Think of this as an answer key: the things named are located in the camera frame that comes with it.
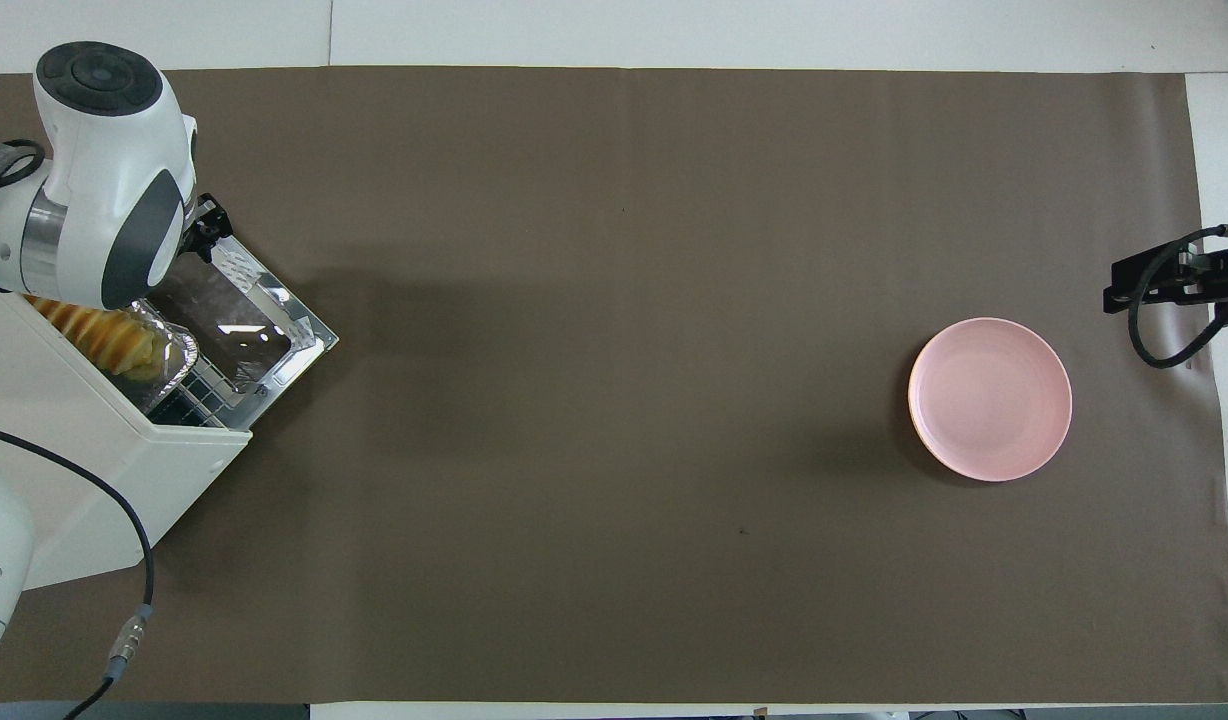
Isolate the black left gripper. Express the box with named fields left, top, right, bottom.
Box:
left=182, top=194, right=234, bottom=264

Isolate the aluminium foil tray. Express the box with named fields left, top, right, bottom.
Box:
left=124, top=298, right=198, bottom=413

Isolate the golden ridged bread roll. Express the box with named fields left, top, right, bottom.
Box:
left=24, top=294, right=165, bottom=381

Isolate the silver glass oven door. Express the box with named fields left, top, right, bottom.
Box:
left=139, top=232, right=339, bottom=401

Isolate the white toaster oven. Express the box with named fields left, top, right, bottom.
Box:
left=0, top=290, right=253, bottom=593

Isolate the pink round plate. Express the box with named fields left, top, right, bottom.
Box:
left=908, top=318, right=1073, bottom=483

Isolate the brown paper table mat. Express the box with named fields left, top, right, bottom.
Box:
left=0, top=66, right=1228, bottom=704

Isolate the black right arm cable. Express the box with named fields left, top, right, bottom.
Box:
left=1128, top=225, right=1228, bottom=370

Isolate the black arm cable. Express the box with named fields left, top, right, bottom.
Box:
left=0, top=422, right=157, bottom=720
left=1128, top=225, right=1228, bottom=370

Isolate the metal wire oven rack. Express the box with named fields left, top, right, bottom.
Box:
left=149, top=350, right=275, bottom=429

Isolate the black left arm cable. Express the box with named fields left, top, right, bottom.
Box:
left=0, top=422, right=157, bottom=720

